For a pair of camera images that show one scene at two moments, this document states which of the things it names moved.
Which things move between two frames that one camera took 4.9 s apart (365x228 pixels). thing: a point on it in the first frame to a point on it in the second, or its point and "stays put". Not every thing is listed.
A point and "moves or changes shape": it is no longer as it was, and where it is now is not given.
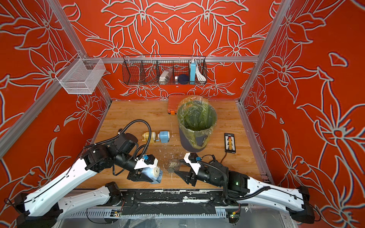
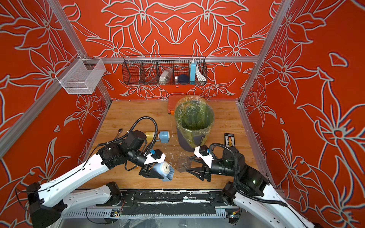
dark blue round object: [183, 79] stays put
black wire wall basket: [164, 70] stays put
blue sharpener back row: [164, 136] stays put
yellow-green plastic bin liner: [197, 116] stays put
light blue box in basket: [193, 70] stays put
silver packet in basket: [165, 76] stays put
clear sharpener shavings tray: [173, 165] moves or changes shape
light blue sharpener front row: [154, 174] moves or changes shape
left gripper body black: [135, 174] to [146, 170]
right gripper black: [190, 177] to [204, 172]
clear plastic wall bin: [81, 76] stays put
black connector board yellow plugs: [229, 140] stays put
